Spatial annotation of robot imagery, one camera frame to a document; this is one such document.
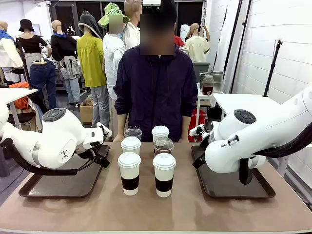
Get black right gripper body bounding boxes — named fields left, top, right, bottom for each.
left=199, top=134, right=213, bottom=153

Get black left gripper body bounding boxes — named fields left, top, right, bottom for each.
left=75, top=143, right=103, bottom=162

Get white paper coffee cup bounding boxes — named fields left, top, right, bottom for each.
left=152, top=153, right=177, bottom=198
left=120, top=136, right=142, bottom=156
left=151, top=125, right=170, bottom=144
left=117, top=151, right=142, bottom=196

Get clear plastic iced coffee cup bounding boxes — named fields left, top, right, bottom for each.
left=153, top=137, right=175, bottom=157
left=124, top=125, right=143, bottom=141

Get person's left forearm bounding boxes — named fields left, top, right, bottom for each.
left=181, top=115, right=192, bottom=139

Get person's right forearm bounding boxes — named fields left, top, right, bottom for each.
left=116, top=113, right=129, bottom=136

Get dark brown plastic tray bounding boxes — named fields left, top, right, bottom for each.
left=19, top=144, right=111, bottom=198
left=191, top=145, right=276, bottom=199

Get red bag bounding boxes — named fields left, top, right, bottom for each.
left=189, top=108, right=208, bottom=142

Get cardboard box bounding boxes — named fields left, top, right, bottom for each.
left=79, top=99, right=95, bottom=125

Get small white side table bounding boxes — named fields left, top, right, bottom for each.
left=196, top=82, right=224, bottom=120

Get glass jar with dark liquid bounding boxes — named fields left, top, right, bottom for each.
left=202, top=75, right=215, bottom=96

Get person in navy jacket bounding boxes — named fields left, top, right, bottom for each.
left=113, top=0, right=198, bottom=143

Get grey bin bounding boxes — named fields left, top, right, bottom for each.
left=192, top=61, right=211, bottom=83

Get mannequin legs in blue jeans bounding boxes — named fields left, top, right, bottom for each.
left=29, top=58, right=58, bottom=111

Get mannequin in yellow shirt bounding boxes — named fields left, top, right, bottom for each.
left=76, top=10, right=111, bottom=128

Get orange cloth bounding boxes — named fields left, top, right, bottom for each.
left=8, top=81, right=30, bottom=110

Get mannequin in cream shirt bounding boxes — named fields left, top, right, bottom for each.
left=184, top=22, right=211, bottom=63

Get black tripod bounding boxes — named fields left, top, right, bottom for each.
left=262, top=38, right=284, bottom=98

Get figure with green checked hat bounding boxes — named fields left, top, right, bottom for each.
left=97, top=2, right=130, bottom=142

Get black light stand pole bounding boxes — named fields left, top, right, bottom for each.
left=222, top=0, right=254, bottom=94

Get mannequin in black sweater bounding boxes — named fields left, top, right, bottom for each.
left=50, top=19, right=81, bottom=106

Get mannequin with black hat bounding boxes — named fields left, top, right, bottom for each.
left=15, top=19, right=53, bottom=74

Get mannequin in white blue top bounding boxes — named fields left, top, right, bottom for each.
left=0, top=20, right=24, bottom=84

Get bald mannequin in white shirt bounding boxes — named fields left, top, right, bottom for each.
left=122, top=0, right=143, bottom=51

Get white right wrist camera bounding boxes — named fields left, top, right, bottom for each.
left=189, top=123, right=208, bottom=142

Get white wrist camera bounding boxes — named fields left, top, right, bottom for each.
left=189, top=123, right=208, bottom=142
left=96, top=121, right=113, bottom=137

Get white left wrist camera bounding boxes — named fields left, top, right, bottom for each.
left=96, top=121, right=113, bottom=137

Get metal wire basket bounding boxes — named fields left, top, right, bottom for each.
left=199, top=71, right=225, bottom=84

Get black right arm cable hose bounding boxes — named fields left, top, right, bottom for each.
left=239, top=121, right=312, bottom=185

